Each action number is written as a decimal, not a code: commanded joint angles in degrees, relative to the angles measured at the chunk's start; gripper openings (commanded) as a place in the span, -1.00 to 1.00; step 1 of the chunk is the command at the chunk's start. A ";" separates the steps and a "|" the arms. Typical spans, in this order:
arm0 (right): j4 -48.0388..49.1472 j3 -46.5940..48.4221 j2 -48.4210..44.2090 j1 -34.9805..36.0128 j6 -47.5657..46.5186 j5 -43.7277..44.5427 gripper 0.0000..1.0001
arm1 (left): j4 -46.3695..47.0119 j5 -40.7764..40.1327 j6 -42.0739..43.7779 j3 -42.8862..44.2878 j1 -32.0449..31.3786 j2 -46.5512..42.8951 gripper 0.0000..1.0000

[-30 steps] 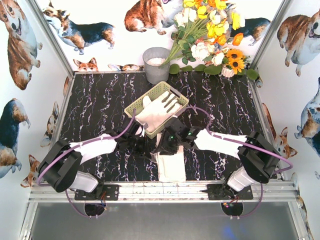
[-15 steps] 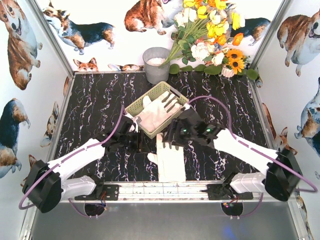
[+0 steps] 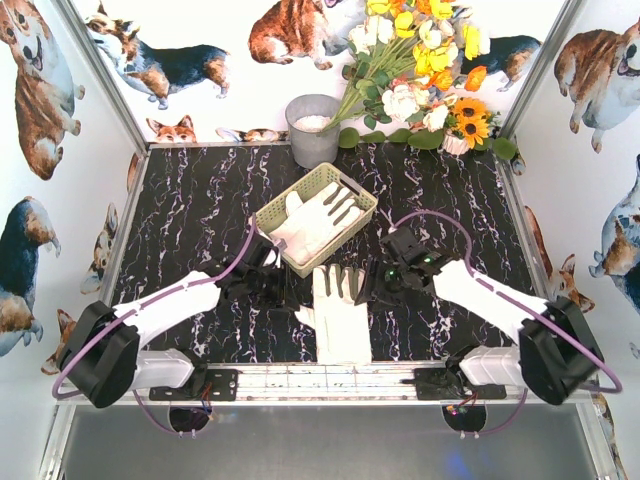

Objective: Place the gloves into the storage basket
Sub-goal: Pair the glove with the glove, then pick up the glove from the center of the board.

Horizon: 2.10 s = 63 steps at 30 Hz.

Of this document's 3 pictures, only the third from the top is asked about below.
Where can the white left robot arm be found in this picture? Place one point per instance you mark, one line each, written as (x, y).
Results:
(106, 355)

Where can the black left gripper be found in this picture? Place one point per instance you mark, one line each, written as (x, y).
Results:
(276, 288)

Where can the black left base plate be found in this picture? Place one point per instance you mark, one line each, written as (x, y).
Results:
(204, 384)

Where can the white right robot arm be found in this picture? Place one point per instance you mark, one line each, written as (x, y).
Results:
(553, 353)

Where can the pale green storage basket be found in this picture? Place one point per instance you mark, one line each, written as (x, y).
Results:
(273, 214)

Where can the grey metal bucket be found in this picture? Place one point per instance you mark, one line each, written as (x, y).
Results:
(314, 140)

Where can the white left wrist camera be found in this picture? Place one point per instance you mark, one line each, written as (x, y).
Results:
(279, 246)

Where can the white glove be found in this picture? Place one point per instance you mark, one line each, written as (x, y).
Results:
(310, 226)
(341, 327)

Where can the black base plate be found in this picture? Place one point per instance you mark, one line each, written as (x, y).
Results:
(442, 384)
(204, 384)

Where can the aluminium front rail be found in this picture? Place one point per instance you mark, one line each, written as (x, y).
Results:
(380, 381)

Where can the artificial flower bouquet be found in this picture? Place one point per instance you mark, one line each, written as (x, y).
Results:
(416, 68)

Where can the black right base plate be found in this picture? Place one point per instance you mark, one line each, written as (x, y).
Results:
(442, 384)

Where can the small white flower pot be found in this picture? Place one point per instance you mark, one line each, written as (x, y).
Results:
(454, 145)

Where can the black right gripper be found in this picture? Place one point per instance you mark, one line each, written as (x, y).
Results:
(373, 282)

